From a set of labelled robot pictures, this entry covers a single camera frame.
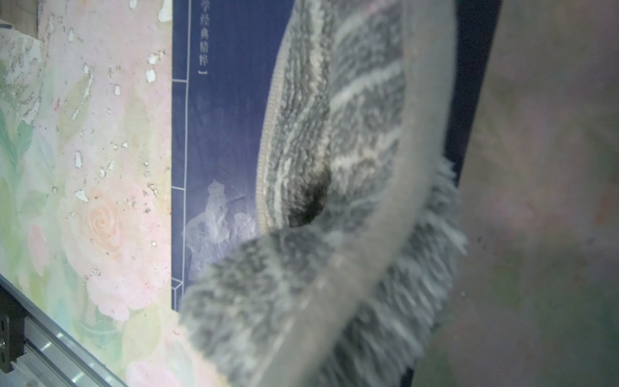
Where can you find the grey striped cleaning cloth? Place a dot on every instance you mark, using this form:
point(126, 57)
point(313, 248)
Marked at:
point(356, 202)

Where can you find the blue book Yuewei notes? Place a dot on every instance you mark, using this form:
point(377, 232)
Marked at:
point(223, 55)

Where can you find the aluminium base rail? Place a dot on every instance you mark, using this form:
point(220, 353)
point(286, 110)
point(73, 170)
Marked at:
point(35, 351)

